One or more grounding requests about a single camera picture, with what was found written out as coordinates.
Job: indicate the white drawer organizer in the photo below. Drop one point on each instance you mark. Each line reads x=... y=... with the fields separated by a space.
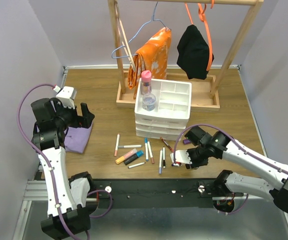
x=171 y=113

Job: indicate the purple black highlighter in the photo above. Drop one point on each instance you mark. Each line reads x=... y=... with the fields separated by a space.
x=186 y=141

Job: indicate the grey cap white marker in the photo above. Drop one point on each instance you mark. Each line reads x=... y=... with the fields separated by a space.
x=130 y=146

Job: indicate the red clear pen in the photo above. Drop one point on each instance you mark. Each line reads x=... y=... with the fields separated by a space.
x=167 y=144

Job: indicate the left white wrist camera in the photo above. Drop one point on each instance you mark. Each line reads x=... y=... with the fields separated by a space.
x=66 y=95

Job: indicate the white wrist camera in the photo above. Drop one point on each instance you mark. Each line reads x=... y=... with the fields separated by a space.
x=66 y=95
x=181 y=158

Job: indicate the wooden clothes rack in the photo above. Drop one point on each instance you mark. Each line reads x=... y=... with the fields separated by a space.
x=204 y=92

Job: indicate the black garment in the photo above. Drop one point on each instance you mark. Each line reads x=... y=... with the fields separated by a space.
x=193 y=53

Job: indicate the pink lid pen tube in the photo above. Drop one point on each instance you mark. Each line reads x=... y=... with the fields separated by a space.
x=146 y=82

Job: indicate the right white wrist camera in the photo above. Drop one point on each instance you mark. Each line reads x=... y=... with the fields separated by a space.
x=181 y=158

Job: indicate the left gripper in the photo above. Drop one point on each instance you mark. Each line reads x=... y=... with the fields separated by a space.
x=84 y=121

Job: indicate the clear paperclip jar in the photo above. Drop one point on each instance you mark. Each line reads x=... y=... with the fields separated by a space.
x=148 y=102

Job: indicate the lavender cap white marker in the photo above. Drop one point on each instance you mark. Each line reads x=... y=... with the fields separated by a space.
x=160 y=162

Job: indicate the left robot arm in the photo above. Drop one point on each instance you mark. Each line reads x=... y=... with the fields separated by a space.
x=67 y=210

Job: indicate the aluminium frame rail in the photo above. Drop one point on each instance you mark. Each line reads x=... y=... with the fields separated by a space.
x=36 y=190

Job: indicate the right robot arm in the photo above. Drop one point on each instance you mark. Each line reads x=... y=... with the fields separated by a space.
x=271 y=182

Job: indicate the blue cap white marker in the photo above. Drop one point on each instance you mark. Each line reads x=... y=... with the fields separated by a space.
x=146 y=149

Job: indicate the black white thin marker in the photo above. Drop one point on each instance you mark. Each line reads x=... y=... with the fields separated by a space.
x=163 y=158

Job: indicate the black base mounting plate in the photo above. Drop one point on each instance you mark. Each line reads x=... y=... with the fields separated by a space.
x=163 y=192

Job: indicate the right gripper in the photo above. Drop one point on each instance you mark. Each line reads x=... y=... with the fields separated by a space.
x=195 y=163

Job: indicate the purple folded cloth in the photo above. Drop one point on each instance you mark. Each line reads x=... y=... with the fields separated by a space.
x=76 y=139

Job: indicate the orange patterned cloth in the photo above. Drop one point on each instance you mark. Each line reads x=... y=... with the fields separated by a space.
x=152 y=56

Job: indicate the black teal highlighter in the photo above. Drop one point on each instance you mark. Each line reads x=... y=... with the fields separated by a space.
x=133 y=157

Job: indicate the small white black-tip pen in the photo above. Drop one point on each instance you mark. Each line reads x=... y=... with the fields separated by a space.
x=136 y=165

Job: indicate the yellow pink highlighter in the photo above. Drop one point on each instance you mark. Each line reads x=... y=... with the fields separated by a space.
x=125 y=156

